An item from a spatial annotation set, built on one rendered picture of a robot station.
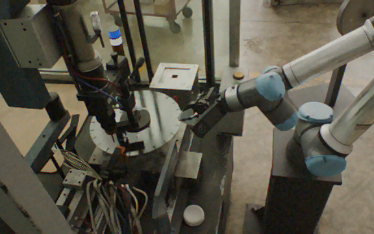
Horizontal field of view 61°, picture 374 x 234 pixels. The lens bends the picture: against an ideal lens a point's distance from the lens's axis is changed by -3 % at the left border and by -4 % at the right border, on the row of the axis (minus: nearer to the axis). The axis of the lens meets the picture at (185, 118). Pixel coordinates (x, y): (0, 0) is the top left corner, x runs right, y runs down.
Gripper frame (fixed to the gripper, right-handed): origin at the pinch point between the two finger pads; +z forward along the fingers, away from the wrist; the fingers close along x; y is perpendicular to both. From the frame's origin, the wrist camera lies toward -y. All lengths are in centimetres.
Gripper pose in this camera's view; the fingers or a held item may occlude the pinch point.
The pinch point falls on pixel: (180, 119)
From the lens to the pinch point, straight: 105.8
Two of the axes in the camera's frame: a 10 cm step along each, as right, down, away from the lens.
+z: -7.1, 2.3, 6.7
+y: 4.0, -6.4, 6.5
